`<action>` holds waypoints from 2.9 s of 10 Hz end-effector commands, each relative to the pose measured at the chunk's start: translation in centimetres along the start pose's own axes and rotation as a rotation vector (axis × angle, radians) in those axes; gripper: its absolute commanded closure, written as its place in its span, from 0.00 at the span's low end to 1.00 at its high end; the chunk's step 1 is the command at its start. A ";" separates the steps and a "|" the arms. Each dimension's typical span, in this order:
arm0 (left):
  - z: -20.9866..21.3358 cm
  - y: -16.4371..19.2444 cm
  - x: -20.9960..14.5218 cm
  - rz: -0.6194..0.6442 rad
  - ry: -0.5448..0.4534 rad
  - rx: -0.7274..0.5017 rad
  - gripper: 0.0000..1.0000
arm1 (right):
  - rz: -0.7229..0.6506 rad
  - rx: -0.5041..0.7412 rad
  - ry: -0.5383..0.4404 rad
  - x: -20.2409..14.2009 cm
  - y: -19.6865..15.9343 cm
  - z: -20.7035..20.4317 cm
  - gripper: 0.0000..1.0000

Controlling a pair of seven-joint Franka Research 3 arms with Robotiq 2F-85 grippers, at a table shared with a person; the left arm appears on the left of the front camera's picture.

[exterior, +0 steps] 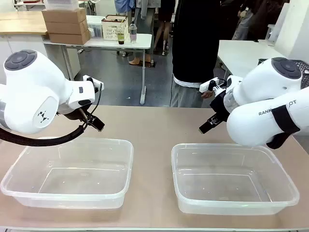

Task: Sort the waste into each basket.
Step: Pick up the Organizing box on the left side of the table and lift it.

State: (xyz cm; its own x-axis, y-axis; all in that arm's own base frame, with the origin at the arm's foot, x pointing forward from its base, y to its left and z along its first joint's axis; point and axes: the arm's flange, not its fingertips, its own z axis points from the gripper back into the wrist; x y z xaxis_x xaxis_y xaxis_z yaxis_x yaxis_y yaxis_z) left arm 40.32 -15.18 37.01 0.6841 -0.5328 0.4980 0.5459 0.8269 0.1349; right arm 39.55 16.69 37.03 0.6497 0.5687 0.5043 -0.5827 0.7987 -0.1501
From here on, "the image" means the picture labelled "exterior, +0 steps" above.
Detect clear storage box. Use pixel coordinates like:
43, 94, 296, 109
86, 15, 105, 40

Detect bottle with dark liquid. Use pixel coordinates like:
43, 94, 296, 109
117, 23, 126, 45

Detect bystander with bare legs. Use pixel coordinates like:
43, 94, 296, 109
154, 0, 175, 57

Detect person in black top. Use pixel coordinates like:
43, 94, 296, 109
169, 0, 222, 108

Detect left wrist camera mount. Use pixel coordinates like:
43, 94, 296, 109
83, 75, 105, 93

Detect white plastic crate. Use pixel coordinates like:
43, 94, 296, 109
45, 0, 80, 12

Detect person's left hand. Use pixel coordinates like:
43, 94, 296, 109
200, 90, 215, 100

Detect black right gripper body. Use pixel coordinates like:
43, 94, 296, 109
209, 88, 229, 122

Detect bystander in grey trousers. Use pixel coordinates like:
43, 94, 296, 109
127, 0, 161, 66

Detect cardboard box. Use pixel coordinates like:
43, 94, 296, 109
42, 8, 87, 25
45, 19, 89, 35
48, 30, 91, 45

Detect black arm strap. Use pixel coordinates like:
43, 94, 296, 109
266, 104, 301, 150

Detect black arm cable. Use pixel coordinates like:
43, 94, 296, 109
0, 82, 102, 147

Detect white folding table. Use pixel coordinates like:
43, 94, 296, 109
43, 33, 153, 105

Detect clear bottle with pink liquid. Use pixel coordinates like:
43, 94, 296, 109
128, 22, 138, 44

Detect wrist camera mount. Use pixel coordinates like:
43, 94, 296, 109
83, 75, 105, 93
198, 77, 229, 94

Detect white desk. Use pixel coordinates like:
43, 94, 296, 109
215, 39, 288, 81

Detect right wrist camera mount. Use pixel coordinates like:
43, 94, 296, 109
198, 77, 229, 94

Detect wooden counter top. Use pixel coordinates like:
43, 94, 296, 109
0, 11, 48, 36

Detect white slotted basket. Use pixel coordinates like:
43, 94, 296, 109
101, 14, 128, 40

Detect clear plastic bin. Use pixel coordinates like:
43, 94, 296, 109
0, 137, 134, 210
171, 143, 300, 216

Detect bystander in dark jacket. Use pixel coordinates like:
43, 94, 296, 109
221, 0, 290, 41

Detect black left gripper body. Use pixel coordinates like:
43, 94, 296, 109
63, 103, 97, 124

